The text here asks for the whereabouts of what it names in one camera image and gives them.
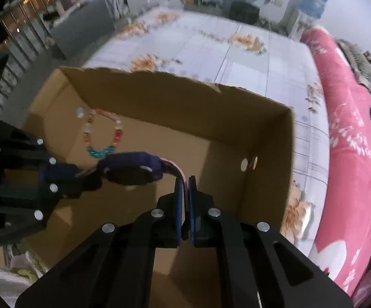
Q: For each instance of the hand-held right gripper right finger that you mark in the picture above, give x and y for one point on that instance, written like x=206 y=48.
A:
x=192 y=215

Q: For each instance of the hot pink floral blanket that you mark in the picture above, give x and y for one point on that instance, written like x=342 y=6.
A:
x=349 y=141

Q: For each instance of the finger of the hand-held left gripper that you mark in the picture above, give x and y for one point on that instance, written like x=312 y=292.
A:
x=62 y=169
x=73 y=188

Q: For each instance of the grey patterned pillow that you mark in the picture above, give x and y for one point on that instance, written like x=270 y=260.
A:
x=357 y=62

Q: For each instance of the floral tablecloth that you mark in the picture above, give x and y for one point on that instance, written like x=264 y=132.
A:
x=253 y=57

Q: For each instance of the brown cardboard box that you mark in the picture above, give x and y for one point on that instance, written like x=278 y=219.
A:
x=172 y=109

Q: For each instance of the white water dispenser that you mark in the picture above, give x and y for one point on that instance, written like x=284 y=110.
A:
x=296 y=12

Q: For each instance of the metal window grille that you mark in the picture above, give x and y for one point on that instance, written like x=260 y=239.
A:
x=28 y=9

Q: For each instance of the black smartwatch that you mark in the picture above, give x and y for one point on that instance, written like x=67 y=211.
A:
x=129 y=170

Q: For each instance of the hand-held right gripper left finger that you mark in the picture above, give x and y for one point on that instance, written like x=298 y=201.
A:
x=179 y=213

